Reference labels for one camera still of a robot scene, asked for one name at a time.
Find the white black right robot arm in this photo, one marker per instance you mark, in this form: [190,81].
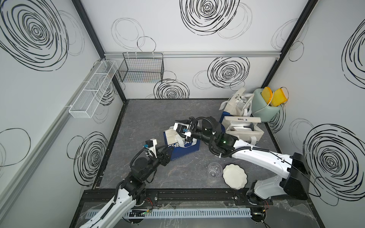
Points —
[292,175]

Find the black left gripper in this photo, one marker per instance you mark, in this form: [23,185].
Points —
[164,159]

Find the left yellow toast slice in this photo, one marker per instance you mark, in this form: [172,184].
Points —
[267,94]

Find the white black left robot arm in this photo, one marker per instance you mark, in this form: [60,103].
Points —
[131,190]

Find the blue cream takeout bag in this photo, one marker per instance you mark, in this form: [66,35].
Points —
[240,104]
[180,145]
[243,127]

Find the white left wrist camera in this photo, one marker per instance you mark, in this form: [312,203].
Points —
[150,146]

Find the mint green toaster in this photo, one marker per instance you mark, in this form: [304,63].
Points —
[262,110]

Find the yellow toast slice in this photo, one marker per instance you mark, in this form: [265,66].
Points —
[280,96]
[267,94]

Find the white slotted cable duct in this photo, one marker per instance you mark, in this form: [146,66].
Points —
[189,213]

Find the white mesh wall shelf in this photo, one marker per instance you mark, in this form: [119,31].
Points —
[97,91]

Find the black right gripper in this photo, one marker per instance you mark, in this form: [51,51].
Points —
[188,139]

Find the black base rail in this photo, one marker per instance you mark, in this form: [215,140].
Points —
[156,197]

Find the clear plastic cup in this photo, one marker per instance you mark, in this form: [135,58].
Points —
[214,170]

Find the black wire basket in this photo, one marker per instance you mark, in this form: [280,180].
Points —
[141,67]

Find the white scalloped plate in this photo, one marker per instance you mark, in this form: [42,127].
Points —
[234,176]

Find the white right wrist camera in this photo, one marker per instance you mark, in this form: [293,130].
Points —
[181,129]

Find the right yellow toast slice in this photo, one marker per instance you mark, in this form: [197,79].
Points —
[280,96]

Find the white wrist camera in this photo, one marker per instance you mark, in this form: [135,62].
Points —
[150,146]
[181,129]

